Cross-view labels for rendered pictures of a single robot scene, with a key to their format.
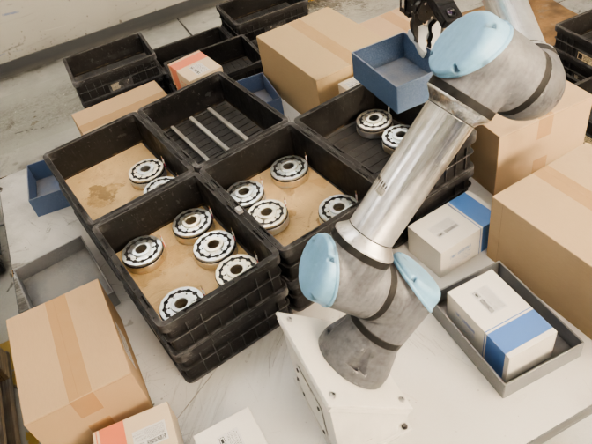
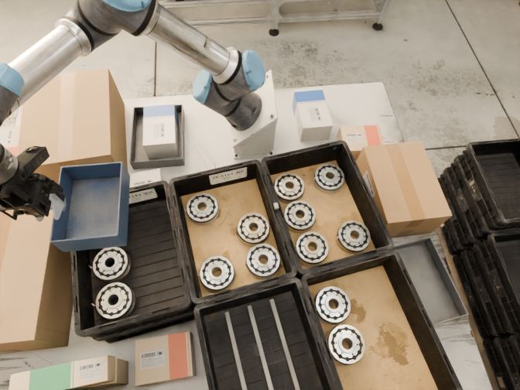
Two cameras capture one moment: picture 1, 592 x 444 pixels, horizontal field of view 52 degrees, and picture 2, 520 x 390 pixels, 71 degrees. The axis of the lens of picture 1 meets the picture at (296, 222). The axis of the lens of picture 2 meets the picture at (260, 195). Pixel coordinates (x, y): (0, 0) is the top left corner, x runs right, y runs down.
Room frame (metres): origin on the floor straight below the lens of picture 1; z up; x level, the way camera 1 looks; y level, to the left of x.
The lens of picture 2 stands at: (1.54, 0.14, 1.92)
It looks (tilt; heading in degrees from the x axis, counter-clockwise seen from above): 63 degrees down; 188
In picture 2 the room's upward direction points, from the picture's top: 4 degrees clockwise
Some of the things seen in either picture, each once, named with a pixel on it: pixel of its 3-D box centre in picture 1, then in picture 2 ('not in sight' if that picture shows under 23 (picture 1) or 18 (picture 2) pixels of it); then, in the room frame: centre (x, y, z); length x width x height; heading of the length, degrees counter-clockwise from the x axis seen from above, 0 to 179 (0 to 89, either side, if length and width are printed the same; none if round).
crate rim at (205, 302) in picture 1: (181, 243); (323, 202); (1.01, 0.27, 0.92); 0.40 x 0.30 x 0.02; 27
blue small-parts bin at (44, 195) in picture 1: (55, 182); not in sight; (1.61, 0.73, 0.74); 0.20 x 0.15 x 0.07; 12
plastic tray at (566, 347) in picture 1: (500, 324); (158, 135); (0.75, -0.40, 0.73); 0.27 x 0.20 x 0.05; 17
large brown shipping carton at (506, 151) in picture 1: (493, 113); (11, 278); (1.40, -0.63, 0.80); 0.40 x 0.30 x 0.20; 17
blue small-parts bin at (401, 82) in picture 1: (401, 70); (93, 205); (1.23, -0.31, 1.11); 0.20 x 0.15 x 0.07; 18
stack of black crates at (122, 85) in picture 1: (124, 96); not in sight; (2.73, 0.71, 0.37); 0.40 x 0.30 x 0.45; 108
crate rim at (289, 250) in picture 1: (287, 181); (229, 225); (1.15, 0.00, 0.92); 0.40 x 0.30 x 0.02; 27
